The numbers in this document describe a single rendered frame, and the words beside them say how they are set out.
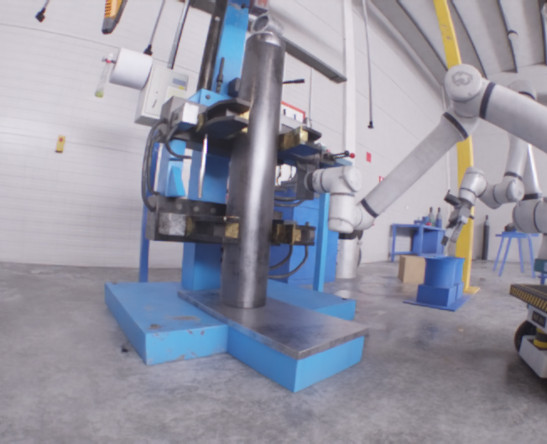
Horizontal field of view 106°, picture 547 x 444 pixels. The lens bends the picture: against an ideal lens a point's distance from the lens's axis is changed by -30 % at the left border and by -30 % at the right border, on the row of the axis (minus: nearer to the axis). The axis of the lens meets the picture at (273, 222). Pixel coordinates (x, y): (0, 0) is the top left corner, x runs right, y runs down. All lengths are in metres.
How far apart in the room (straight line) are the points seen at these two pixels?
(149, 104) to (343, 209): 1.53
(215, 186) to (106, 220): 1.66
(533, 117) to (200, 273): 1.62
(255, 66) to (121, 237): 2.25
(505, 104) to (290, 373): 0.98
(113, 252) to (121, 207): 0.46
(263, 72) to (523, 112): 1.09
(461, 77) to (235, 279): 1.11
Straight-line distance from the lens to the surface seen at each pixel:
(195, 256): 1.64
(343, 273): 3.54
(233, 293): 1.28
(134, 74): 2.14
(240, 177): 1.27
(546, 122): 0.88
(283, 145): 1.53
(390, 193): 1.04
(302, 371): 0.94
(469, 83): 0.90
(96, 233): 3.09
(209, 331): 1.12
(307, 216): 2.80
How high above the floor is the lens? 0.49
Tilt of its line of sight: 2 degrees up
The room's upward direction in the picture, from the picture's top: 4 degrees clockwise
